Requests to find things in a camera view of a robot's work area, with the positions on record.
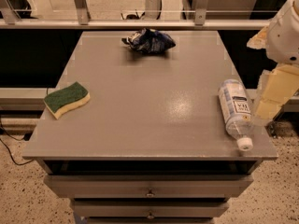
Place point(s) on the clear plastic water bottle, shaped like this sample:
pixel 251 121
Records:
pixel 236 113

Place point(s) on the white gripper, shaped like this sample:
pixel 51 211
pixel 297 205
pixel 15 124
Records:
pixel 284 40

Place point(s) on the grey drawer cabinet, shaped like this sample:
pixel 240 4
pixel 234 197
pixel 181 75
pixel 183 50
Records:
pixel 147 116

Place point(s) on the metal railing frame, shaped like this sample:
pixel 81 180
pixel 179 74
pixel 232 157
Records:
pixel 133 14

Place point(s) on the drawer with knob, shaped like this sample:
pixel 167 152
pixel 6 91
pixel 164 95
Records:
pixel 149 208
pixel 199 186

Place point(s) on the blue chip bag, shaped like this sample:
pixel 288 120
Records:
pixel 149 41

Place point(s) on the green yellow sponge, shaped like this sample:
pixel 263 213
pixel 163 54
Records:
pixel 66 99

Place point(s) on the top drawer with knob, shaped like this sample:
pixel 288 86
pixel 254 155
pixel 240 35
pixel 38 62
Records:
pixel 199 186

